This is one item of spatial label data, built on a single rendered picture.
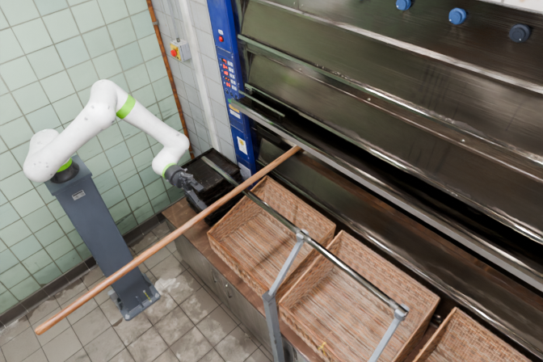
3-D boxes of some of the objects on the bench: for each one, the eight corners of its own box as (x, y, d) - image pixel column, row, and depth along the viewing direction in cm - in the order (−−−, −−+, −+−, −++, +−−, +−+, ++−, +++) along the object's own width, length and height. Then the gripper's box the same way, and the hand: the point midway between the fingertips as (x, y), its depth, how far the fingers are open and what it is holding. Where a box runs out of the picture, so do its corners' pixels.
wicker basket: (270, 204, 264) (267, 173, 246) (337, 255, 231) (338, 224, 212) (209, 248, 242) (199, 218, 223) (273, 313, 208) (268, 284, 190)
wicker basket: (340, 258, 229) (342, 227, 211) (432, 327, 196) (444, 296, 178) (277, 317, 206) (273, 288, 188) (370, 407, 173) (376, 382, 155)
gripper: (178, 154, 194) (206, 176, 181) (190, 191, 210) (215, 213, 198) (166, 162, 190) (191, 185, 178) (178, 199, 207) (203, 222, 194)
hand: (203, 199), depth 188 cm, fingers open, 13 cm apart
